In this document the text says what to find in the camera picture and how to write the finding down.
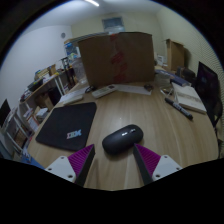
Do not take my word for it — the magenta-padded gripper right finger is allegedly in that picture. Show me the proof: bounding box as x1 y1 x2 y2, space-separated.
133 143 184 186

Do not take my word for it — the black office chair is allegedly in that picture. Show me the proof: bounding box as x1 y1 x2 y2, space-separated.
194 61 224 128

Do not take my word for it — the blue book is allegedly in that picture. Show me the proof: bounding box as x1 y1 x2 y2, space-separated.
169 76 191 88

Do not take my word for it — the small wall window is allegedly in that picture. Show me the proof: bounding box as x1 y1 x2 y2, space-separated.
101 16 126 33

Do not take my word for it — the clear plastic water jug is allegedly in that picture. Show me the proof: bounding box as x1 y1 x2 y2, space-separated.
71 58 88 84

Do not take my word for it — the small black round object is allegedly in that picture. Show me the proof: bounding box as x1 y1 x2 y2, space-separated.
84 85 98 94

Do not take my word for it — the white paper sheet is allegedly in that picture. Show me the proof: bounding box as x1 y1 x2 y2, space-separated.
59 87 88 106
114 83 153 96

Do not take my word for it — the long wooden side desk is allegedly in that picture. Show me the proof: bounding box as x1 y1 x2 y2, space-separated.
20 68 79 104

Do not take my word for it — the black computer mouse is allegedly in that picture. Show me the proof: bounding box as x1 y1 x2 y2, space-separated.
101 124 145 156

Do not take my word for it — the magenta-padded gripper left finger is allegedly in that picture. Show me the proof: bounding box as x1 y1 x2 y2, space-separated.
44 143 97 188

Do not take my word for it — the black printer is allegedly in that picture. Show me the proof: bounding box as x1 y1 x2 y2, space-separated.
27 78 45 92

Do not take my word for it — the ceiling tube light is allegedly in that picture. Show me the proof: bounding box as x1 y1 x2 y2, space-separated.
84 0 100 7

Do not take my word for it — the blue white display cabinet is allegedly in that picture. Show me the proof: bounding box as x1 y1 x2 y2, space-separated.
64 39 81 60

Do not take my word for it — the white shelf unit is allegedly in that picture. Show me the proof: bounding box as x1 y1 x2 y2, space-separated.
0 106 38 158

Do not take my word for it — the large brown cardboard box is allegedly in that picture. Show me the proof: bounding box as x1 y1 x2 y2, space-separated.
77 31 156 88

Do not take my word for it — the black monitor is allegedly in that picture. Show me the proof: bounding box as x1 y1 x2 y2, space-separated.
0 98 12 128

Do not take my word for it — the black marker pen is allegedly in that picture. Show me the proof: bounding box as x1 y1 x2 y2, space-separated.
164 96 194 121

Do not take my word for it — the black mouse pad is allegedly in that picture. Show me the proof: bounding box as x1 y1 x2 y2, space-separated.
35 101 98 152

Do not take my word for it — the black floor stand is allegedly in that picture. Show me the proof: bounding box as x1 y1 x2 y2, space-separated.
61 56 76 89

